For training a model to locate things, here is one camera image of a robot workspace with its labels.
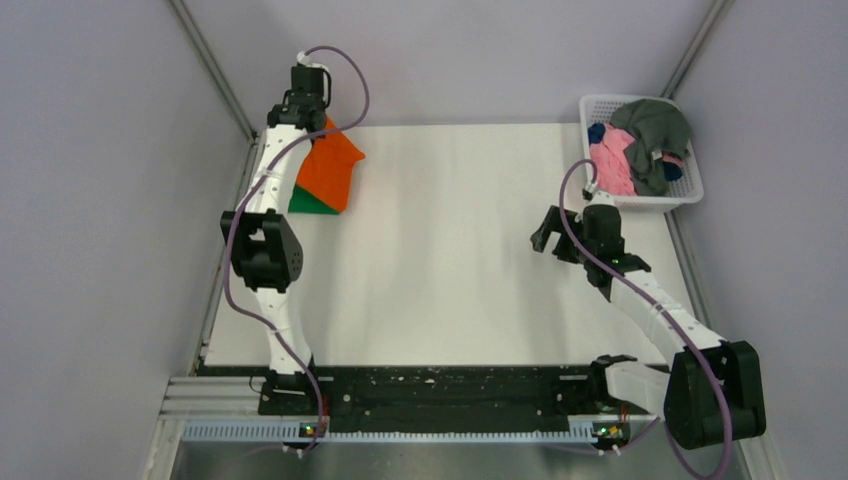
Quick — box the orange t-shirt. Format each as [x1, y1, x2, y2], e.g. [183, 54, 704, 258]
[295, 133, 366, 215]

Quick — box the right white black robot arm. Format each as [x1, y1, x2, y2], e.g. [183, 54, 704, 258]
[530, 205, 767, 450]

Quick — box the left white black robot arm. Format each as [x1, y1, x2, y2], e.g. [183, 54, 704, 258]
[220, 64, 331, 415]

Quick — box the pink t-shirt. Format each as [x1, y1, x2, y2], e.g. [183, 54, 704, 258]
[588, 125, 685, 198]

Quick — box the folded green t-shirt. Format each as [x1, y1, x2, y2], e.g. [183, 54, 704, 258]
[288, 186, 339, 215]

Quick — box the white plastic laundry basket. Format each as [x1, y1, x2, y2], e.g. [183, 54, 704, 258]
[579, 94, 704, 213]

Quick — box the grey t-shirt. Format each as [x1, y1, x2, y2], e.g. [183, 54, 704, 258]
[610, 99, 692, 196]

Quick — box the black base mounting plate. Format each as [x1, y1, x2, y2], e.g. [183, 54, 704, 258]
[258, 366, 641, 434]

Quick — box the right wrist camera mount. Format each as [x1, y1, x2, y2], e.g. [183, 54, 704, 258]
[582, 189, 616, 208]

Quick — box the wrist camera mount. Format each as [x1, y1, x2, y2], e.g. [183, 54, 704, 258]
[297, 51, 329, 72]
[582, 189, 616, 208]

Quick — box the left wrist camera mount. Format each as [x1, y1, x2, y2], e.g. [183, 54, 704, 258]
[297, 51, 329, 72]

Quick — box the white slotted cable duct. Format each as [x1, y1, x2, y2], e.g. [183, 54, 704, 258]
[182, 420, 623, 444]

